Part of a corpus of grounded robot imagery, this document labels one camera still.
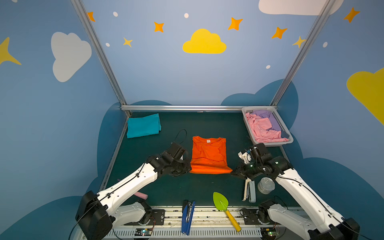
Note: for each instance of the right green circuit board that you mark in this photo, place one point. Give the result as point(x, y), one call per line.
point(268, 233)

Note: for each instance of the white grey stapler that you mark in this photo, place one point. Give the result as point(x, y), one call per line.
point(250, 191)

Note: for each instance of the white perforated plastic basket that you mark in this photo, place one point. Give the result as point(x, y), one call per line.
point(250, 109)

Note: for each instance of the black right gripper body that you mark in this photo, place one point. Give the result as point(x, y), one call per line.
point(243, 171)

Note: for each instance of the aluminium right frame post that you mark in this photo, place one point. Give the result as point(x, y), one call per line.
point(304, 50)

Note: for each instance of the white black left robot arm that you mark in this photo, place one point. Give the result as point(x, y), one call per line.
point(97, 214)

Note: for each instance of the purple toy garden fork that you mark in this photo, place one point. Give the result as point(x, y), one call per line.
point(141, 195)

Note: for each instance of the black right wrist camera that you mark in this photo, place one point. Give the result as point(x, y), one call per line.
point(258, 154)

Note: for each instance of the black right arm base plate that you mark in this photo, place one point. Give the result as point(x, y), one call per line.
point(255, 216)

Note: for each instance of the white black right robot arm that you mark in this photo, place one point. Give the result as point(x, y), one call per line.
point(323, 222)

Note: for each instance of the purple t shirt in basket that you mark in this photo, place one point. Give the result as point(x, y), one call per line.
point(275, 125)

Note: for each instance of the folded teal t shirt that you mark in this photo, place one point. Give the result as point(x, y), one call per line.
point(145, 126)

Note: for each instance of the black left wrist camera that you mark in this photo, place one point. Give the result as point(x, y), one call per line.
point(176, 151)

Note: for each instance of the aluminium left frame post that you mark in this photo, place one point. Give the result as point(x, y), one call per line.
point(88, 26)

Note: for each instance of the aluminium frame post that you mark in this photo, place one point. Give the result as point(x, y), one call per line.
point(304, 50)
point(88, 26)

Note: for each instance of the blue stapler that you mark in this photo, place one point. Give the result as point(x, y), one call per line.
point(188, 211)

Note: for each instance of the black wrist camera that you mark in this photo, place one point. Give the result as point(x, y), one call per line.
point(258, 154)
point(176, 151)

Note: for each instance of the orange t shirt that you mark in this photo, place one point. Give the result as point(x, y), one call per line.
point(209, 156)

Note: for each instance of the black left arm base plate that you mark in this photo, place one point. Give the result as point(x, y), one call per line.
point(154, 217)

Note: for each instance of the aluminium front rail bed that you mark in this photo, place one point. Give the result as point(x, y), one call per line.
point(207, 224)

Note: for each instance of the green yellow toy trowel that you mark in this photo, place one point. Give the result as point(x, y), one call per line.
point(222, 203)

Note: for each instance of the aluminium back frame rail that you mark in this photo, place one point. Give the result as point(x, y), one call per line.
point(172, 108)

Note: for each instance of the left green circuit board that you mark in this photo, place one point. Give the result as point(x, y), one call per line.
point(147, 232)

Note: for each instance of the pink t shirt in basket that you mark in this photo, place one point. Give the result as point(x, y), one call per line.
point(262, 130)

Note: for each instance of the green circuit board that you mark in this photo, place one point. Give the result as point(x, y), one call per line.
point(147, 232)
point(268, 233)

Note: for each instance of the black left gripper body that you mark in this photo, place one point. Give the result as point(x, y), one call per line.
point(182, 163)

